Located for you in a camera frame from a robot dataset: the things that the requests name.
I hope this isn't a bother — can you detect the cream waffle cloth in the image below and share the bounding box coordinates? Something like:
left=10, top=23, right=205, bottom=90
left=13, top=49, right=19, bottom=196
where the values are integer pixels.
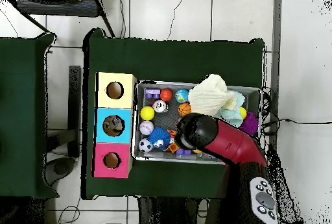
left=188, top=73, right=237, bottom=117

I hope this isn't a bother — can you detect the shallow mesh metal bin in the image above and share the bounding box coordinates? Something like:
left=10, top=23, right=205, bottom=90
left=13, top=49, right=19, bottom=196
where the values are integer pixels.
left=132, top=80, right=263, bottom=165

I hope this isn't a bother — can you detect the wooden box with three holes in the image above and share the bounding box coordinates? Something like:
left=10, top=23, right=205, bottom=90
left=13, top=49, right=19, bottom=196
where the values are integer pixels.
left=91, top=71, right=137, bottom=179

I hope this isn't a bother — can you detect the crushed can with silver top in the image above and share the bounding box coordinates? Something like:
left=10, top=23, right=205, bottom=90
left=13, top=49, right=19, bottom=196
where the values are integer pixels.
left=151, top=99, right=169, bottom=114

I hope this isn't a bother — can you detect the plain orange ball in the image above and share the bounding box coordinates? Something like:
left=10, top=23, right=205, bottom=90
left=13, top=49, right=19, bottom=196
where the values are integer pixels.
left=160, top=88, right=174, bottom=102

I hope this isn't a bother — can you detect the orange basketball toy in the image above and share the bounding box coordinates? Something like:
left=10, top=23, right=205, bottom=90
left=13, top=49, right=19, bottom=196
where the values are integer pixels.
left=178, top=102, right=192, bottom=117

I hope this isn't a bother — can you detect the large yellow ball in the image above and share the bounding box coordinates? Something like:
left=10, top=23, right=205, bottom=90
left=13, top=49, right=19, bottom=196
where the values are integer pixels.
left=139, top=106, right=156, bottom=121

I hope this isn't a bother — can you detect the blue globe ball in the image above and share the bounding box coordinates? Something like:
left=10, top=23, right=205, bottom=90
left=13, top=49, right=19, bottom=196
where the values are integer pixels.
left=174, top=89, right=189, bottom=104

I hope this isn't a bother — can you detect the white baseball with red stitching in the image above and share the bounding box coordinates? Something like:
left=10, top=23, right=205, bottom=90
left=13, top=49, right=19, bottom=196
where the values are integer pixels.
left=139, top=120, right=154, bottom=136

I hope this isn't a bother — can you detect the blue spiky ball toy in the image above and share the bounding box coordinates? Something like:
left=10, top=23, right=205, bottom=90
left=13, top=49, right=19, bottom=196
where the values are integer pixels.
left=147, top=127, right=171, bottom=149

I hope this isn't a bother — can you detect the black and white soccer ball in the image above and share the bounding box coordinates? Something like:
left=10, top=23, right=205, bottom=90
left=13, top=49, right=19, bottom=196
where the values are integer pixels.
left=137, top=138, right=154, bottom=154

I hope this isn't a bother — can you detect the mint green waffle cloth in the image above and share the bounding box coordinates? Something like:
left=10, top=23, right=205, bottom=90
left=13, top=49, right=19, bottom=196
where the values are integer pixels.
left=215, top=90, right=246, bottom=129

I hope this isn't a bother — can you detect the black flat panel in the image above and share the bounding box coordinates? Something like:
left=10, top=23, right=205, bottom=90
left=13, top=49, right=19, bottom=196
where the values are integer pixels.
left=67, top=65, right=82, bottom=158

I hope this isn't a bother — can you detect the dark green side table cloth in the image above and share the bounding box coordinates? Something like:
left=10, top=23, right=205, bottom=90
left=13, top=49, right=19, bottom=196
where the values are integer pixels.
left=0, top=32, right=60, bottom=199

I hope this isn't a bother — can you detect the black chair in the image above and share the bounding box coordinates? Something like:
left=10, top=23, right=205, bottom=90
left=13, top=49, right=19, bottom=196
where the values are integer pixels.
left=5, top=0, right=116, bottom=38

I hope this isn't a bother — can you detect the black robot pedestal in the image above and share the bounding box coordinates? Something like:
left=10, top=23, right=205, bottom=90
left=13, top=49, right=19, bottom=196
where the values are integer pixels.
left=138, top=197, right=208, bottom=224

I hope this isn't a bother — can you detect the black floor cable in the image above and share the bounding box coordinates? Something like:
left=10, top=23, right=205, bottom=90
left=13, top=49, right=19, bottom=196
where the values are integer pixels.
left=261, top=118, right=332, bottom=131

